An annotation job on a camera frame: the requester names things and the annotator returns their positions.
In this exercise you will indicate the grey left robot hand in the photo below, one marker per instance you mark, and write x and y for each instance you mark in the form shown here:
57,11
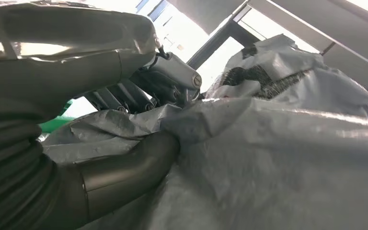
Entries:
60,70

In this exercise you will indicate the grey plastic package black print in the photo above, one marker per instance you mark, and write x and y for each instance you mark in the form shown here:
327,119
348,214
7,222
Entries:
266,152

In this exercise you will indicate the large empty-walled green crate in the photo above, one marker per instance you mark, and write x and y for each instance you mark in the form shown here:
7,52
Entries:
55,122

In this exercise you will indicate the dark window frame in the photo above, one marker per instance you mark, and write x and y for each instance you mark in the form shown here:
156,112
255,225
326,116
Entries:
222,38

